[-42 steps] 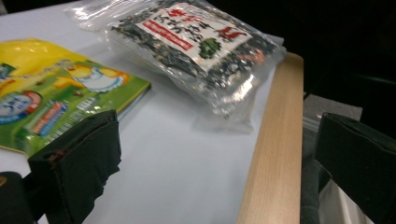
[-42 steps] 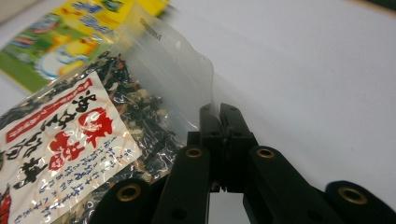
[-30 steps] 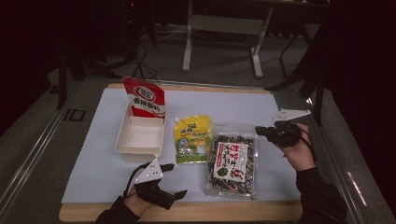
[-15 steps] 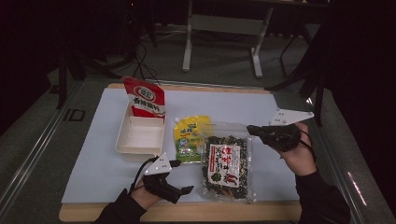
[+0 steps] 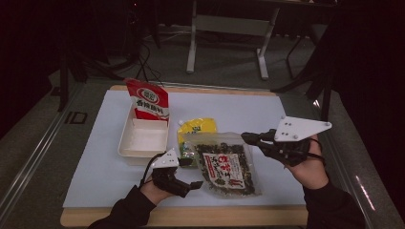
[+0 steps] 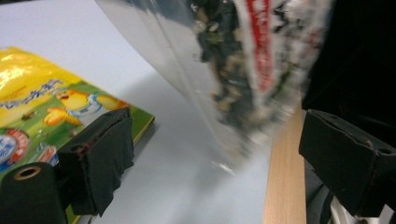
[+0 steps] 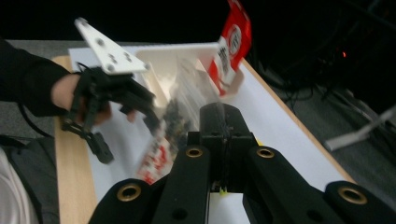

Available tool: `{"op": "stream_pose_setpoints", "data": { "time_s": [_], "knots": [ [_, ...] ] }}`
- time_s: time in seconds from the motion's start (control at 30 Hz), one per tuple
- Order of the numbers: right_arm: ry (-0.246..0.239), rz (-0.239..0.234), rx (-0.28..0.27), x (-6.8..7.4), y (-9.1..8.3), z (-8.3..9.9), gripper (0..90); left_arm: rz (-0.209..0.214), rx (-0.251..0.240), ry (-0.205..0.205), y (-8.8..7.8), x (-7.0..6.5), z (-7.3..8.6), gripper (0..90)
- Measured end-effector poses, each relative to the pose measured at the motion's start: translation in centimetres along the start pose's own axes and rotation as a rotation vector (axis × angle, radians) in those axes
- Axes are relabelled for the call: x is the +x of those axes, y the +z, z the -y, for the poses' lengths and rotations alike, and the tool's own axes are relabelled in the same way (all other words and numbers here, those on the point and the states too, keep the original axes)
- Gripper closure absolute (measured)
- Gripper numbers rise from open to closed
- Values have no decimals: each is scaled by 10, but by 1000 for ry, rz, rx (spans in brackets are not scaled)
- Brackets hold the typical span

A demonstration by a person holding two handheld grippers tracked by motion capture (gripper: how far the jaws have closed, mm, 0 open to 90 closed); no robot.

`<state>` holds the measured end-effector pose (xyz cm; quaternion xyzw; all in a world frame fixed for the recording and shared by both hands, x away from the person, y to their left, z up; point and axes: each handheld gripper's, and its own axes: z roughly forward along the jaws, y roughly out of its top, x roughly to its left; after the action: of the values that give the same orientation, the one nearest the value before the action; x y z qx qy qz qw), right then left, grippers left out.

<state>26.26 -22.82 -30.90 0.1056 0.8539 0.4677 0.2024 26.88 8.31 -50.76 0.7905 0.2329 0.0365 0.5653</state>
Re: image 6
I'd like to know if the yellow and green packet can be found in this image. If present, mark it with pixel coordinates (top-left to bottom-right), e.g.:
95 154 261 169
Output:
0 46 156 224

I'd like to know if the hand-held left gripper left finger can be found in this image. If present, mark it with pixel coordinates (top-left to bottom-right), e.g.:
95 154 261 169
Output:
57 106 135 217

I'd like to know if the white cloth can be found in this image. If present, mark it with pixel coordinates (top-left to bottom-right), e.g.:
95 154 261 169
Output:
329 195 396 224

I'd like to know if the clear packet of dark seaweed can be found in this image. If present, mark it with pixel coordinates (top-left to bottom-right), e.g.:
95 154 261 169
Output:
93 0 336 175

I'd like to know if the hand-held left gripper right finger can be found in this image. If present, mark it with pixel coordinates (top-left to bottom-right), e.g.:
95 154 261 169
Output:
298 108 396 218

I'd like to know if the grey cloth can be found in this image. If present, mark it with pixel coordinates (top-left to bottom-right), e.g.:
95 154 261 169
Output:
304 160 334 224

